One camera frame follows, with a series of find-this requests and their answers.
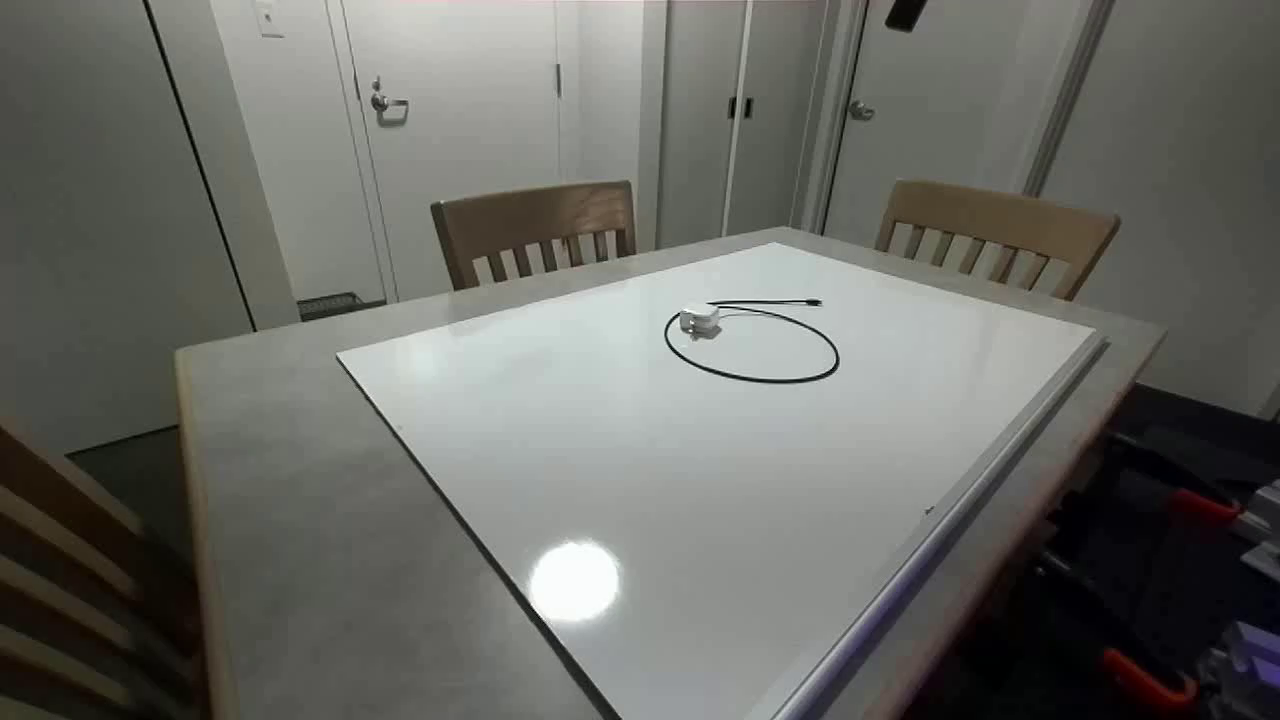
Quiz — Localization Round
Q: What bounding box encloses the orange handled clamp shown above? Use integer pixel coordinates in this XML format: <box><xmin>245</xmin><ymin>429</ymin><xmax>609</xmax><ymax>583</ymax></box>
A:
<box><xmin>1138</xmin><ymin>476</ymin><xmax>1239</xmax><ymax>531</ymax></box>
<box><xmin>1036</xmin><ymin>553</ymin><xmax>1202</xmax><ymax>711</ymax></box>

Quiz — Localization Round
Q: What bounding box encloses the white double cabinet door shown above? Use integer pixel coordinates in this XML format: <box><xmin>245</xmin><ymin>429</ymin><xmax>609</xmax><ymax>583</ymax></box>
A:
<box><xmin>661</xmin><ymin>0</ymin><xmax>827</xmax><ymax>244</ymax></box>

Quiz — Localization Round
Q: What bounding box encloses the orange handled clamp lower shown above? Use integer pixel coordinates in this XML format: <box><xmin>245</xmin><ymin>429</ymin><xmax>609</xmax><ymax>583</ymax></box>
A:
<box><xmin>1036</xmin><ymin>553</ymin><xmax>1202</xmax><ymax>711</ymax></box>

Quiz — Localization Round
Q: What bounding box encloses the orange handled clamp upper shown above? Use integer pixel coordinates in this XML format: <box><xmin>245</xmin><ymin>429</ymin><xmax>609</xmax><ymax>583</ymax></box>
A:
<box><xmin>1138</xmin><ymin>476</ymin><xmax>1239</xmax><ymax>531</ymax></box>

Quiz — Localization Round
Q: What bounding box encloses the wooden chair back right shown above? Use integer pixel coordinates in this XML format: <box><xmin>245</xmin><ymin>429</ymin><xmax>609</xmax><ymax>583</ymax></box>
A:
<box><xmin>875</xmin><ymin>179</ymin><xmax>1120</xmax><ymax>298</ymax></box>

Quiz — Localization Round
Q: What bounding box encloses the white light switch plate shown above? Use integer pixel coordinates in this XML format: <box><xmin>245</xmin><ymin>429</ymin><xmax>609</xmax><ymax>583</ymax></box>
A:
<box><xmin>257</xmin><ymin>0</ymin><xmax>285</xmax><ymax>38</ymax></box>

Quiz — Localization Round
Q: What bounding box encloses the white whiteboard on table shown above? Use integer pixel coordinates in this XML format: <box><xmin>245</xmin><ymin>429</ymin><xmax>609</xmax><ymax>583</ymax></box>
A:
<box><xmin>341</xmin><ymin>244</ymin><xmax>1100</xmax><ymax>720</ymax></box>

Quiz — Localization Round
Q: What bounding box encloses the wooden chair near left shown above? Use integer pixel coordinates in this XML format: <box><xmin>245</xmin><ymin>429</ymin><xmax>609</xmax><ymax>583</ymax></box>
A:
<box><xmin>0</xmin><ymin>418</ymin><xmax>209</xmax><ymax>720</ymax></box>

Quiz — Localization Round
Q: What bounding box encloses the black usb cable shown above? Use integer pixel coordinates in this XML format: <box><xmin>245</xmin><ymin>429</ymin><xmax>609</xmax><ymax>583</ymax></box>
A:
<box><xmin>661</xmin><ymin>295</ymin><xmax>842</xmax><ymax>388</ymax></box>

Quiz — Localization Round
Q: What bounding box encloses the white wall charger plug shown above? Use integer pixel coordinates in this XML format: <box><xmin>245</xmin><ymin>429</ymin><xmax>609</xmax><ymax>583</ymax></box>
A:
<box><xmin>674</xmin><ymin>310</ymin><xmax>719</xmax><ymax>341</ymax></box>

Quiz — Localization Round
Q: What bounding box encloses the wooden chair back left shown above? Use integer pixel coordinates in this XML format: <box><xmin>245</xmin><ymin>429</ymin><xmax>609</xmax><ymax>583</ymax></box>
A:
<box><xmin>433</xmin><ymin>179</ymin><xmax>636</xmax><ymax>288</ymax></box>

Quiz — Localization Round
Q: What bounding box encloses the wooden chair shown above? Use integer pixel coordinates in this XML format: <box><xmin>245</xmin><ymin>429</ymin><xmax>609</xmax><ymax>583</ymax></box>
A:
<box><xmin>0</xmin><ymin>418</ymin><xmax>209</xmax><ymax>720</ymax></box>
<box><xmin>875</xmin><ymin>179</ymin><xmax>1120</xmax><ymax>298</ymax></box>
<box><xmin>433</xmin><ymin>179</ymin><xmax>636</xmax><ymax>288</ymax></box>

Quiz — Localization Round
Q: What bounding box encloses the white door with handle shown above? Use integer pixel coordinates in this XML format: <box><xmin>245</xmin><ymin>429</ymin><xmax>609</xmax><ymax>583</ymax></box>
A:
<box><xmin>341</xmin><ymin>0</ymin><xmax>561</xmax><ymax>295</ymax></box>

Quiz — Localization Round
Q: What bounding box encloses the white door right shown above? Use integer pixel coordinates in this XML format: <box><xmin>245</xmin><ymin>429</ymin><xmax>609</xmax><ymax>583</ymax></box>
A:
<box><xmin>821</xmin><ymin>0</ymin><xmax>1111</xmax><ymax>244</ymax></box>

